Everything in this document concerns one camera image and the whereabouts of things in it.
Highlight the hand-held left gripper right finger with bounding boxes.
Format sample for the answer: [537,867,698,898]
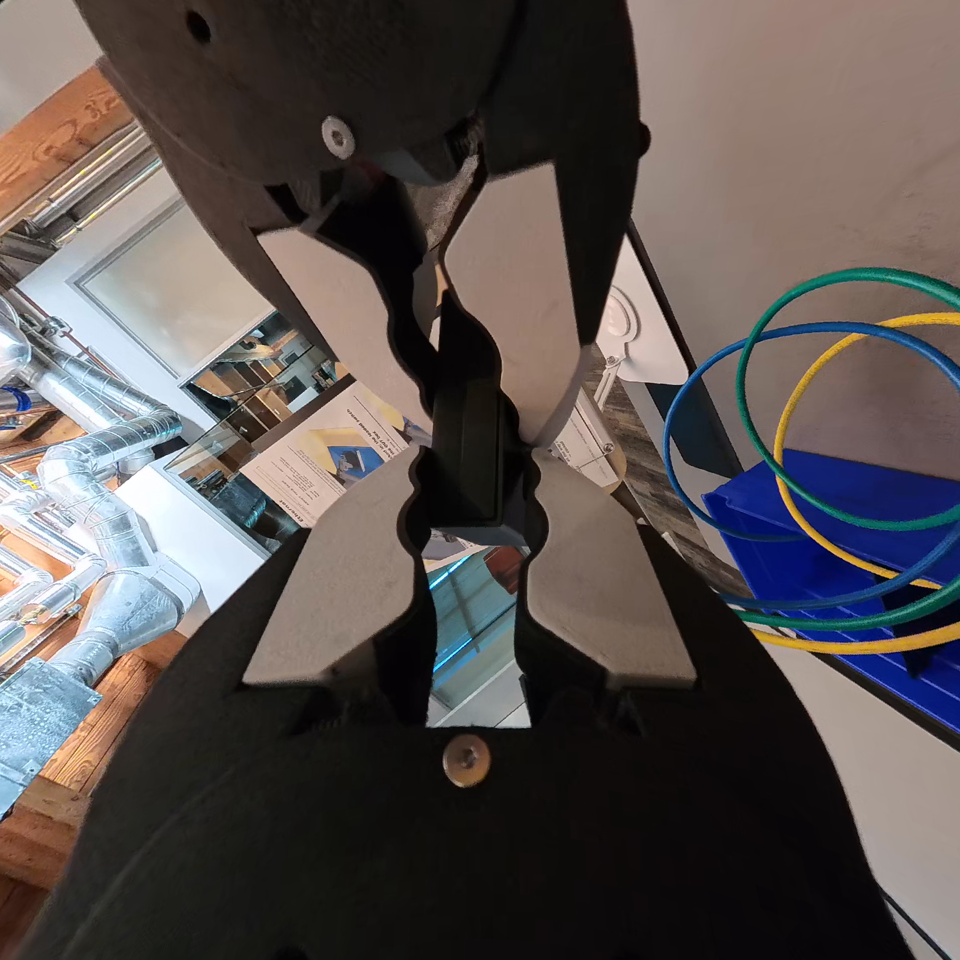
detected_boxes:
[516,447,699,732]

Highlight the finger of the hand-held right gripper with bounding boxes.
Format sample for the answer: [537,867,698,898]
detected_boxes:
[256,174,447,425]
[438,159,595,446]

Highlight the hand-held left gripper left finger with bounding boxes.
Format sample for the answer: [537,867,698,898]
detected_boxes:
[241,444,440,726]

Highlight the black network switch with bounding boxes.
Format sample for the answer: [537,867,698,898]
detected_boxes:
[431,375,530,550]

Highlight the blue ethernet cable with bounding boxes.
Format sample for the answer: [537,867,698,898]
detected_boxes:
[663,321,960,614]

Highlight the yellow ethernet cable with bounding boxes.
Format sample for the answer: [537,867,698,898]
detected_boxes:
[750,312,960,656]

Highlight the blue plastic bin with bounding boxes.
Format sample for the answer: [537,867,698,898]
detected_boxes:
[701,447,960,734]

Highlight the green ethernet cable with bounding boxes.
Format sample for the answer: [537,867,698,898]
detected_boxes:
[733,266,960,633]

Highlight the brown box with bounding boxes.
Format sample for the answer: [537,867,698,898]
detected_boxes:
[487,547,531,596]

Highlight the instruction poster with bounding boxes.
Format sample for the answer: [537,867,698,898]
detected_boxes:
[240,378,625,562]

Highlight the white door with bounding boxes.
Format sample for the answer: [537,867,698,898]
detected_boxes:
[69,197,318,385]

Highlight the insulated silver pipes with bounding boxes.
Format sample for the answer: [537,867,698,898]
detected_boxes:
[0,291,205,680]

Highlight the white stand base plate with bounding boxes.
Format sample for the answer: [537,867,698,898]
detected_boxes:
[598,221,693,385]

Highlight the dark table cable hatch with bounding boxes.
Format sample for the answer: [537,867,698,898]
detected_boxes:
[660,366,745,481]

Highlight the rectangular metal air duct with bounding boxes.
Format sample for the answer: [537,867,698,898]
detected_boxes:
[0,658,104,817]

